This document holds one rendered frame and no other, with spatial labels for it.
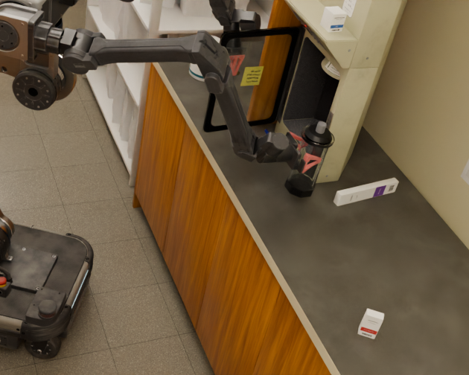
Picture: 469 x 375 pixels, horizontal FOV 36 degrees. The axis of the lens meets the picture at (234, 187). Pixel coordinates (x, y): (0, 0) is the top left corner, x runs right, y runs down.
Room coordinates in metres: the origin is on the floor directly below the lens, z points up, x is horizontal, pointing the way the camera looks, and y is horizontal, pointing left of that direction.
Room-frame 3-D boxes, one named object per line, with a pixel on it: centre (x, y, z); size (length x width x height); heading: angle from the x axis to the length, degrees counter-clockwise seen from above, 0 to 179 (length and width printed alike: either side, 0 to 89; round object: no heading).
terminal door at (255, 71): (2.20, 0.03, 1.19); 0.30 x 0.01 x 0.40; 126
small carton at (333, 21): (2.07, -0.17, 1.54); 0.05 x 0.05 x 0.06; 36
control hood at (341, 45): (2.14, -0.13, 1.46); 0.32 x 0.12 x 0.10; 31
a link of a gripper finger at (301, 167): (1.88, -0.20, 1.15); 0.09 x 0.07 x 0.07; 122
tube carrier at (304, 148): (1.93, -0.22, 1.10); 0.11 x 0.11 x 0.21
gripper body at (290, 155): (1.87, -0.12, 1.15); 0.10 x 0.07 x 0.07; 32
